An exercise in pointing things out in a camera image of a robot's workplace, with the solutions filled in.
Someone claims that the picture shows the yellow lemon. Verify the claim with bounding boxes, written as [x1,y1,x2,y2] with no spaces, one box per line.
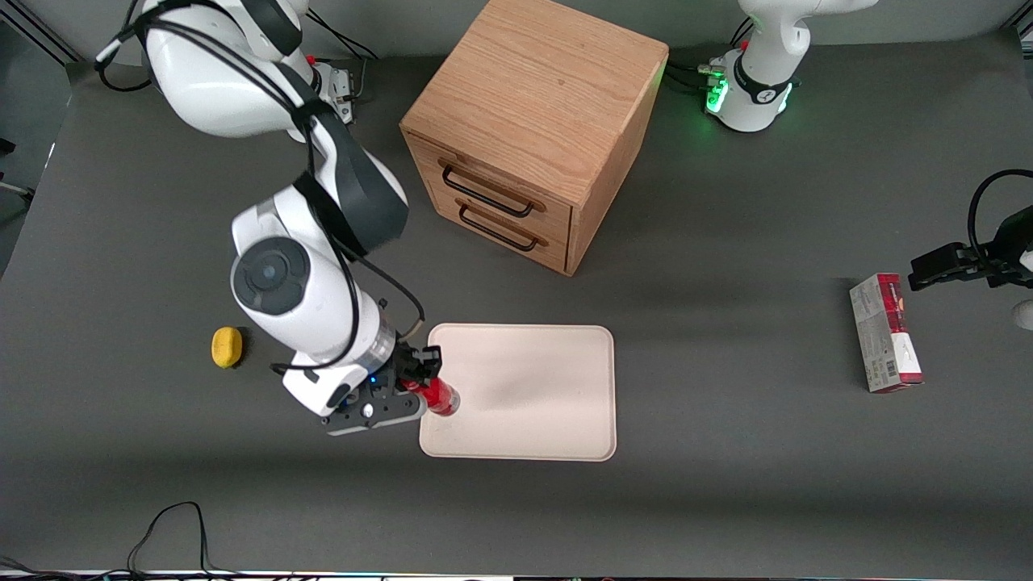
[211,327,244,370]

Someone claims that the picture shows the cream rectangular tray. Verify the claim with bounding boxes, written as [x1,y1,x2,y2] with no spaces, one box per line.
[419,324,617,462]

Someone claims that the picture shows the black left base cables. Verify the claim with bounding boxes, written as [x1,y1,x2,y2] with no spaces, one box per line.
[666,16,755,94]

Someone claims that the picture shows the black base cables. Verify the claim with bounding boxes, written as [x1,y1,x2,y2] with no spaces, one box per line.
[305,8,380,104]
[666,16,755,94]

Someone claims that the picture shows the red plaid cardboard box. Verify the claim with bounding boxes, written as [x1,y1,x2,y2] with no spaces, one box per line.
[849,273,924,394]

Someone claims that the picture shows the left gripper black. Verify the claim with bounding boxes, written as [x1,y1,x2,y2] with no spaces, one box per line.
[909,206,1033,292]

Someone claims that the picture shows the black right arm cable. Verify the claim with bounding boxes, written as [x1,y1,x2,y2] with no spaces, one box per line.
[95,0,426,372]

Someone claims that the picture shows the red can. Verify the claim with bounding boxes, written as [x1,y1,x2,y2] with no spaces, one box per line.
[402,375,461,417]

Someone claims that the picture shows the wooden drawer cabinet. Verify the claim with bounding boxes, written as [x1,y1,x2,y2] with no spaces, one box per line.
[399,0,670,278]

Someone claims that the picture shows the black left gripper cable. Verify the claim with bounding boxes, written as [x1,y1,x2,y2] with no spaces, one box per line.
[968,169,1033,263]

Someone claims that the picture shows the wooden drawer front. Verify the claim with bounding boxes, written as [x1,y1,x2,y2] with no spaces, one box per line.
[424,182,572,274]
[406,133,575,243]

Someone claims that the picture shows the black right base cables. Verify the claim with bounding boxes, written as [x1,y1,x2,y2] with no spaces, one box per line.
[305,8,380,104]

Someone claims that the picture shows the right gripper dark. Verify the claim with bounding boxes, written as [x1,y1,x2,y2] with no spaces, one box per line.
[325,345,444,437]

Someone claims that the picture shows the black loose table cable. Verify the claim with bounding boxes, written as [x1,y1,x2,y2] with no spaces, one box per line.
[0,501,243,580]

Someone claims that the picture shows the black metal drawer handle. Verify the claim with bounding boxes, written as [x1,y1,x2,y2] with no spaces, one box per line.
[440,160,537,219]
[457,199,540,253]

